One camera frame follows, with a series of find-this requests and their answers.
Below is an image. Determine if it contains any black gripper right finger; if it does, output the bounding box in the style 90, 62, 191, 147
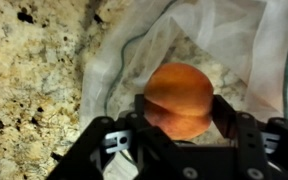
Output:
211, 95, 237, 139

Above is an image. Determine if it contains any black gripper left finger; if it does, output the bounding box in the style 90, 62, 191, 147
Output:
134, 94, 147, 123

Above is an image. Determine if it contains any orange peach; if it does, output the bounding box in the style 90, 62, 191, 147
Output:
144, 63, 213, 140

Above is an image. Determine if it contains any white mesh produce bag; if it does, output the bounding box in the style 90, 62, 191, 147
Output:
79, 0, 288, 180

